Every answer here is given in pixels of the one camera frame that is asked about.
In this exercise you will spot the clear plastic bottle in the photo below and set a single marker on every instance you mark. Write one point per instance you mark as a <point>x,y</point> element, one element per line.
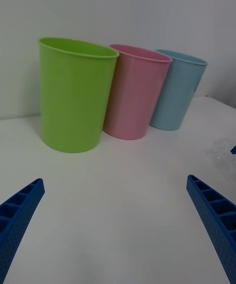
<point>225,156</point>

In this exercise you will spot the green plastic waste bin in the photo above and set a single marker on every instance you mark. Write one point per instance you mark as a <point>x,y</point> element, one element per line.
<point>73,102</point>

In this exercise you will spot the pink plastic waste bin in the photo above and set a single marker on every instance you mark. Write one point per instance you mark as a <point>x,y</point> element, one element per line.
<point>135,97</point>

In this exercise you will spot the pale blue plastic waste bin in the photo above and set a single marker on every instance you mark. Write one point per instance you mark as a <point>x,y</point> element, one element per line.
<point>174,97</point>

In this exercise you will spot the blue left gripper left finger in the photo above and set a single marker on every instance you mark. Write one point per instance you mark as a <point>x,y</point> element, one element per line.
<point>17,217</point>

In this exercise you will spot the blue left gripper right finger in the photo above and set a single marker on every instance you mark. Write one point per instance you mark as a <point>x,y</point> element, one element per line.
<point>218,225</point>

